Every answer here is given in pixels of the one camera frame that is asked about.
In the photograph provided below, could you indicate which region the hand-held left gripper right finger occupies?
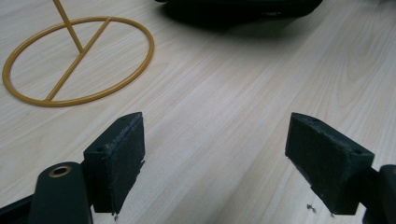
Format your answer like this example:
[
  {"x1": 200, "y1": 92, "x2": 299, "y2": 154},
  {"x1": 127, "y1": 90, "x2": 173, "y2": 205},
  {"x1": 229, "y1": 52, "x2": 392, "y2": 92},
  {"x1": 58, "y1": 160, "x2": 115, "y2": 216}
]
[{"x1": 284, "y1": 112, "x2": 375, "y2": 217}]

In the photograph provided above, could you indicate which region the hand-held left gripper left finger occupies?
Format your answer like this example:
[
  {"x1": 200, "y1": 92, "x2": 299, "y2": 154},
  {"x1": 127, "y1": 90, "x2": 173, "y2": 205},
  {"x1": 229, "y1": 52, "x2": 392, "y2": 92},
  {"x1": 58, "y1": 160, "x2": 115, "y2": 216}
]
[{"x1": 82, "y1": 111, "x2": 146, "y2": 216}]

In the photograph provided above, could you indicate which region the gold metal wire stand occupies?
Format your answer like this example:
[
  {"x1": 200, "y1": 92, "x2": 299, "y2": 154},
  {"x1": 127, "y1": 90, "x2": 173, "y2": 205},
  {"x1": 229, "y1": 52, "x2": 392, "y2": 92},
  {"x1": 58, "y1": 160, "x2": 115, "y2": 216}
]
[{"x1": 1, "y1": 0, "x2": 155, "y2": 108}]

